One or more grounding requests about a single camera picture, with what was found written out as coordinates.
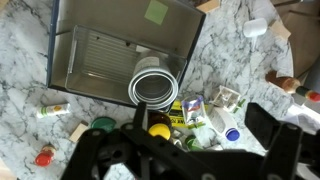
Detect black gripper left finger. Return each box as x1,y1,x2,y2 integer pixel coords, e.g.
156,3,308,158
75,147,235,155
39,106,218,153
59,101,149,180

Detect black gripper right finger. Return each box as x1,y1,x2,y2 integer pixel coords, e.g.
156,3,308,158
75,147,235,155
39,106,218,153
245,102,304,180

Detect clear plastic container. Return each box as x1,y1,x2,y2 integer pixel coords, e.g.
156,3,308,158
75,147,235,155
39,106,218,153
64,24,188,105

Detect navy blue shoe box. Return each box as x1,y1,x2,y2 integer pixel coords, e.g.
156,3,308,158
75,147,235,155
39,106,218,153
46,0,207,109

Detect small clear plastic box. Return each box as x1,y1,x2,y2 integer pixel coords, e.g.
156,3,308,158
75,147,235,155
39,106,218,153
209,85,242,113

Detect brown jar yellow lid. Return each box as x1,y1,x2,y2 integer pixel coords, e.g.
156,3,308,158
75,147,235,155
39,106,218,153
147,111,173,141

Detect yellow packet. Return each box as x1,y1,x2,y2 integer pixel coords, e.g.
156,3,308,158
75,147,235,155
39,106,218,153
166,99,209,129

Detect green round lid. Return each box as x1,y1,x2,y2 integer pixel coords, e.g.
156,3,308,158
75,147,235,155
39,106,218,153
90,116,118,133

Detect white paper napkin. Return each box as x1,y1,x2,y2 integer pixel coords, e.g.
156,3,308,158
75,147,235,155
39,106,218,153
281,99,320,134

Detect hot sauce bottle red cap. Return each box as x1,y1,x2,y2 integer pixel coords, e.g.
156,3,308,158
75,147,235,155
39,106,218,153
264,69,320,103

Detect small foil sachet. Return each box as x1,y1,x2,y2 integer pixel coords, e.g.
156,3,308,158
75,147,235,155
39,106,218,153
181,95,207,127

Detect green glass bottle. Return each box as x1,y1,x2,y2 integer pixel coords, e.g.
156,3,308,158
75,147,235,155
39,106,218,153
184,134,204,151

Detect small wooden block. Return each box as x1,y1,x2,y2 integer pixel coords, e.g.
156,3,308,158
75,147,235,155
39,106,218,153
68,120,90,144
195,0,222,14
269,19,292,42

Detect white green tube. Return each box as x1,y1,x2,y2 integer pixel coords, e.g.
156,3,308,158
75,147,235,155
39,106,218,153
35,102,72,120

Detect small white cylinder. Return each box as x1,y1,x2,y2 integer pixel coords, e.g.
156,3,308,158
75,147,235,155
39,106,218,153
242,17,269,38

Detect small jar red lid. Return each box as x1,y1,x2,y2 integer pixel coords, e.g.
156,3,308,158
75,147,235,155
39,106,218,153
34,143,57,168

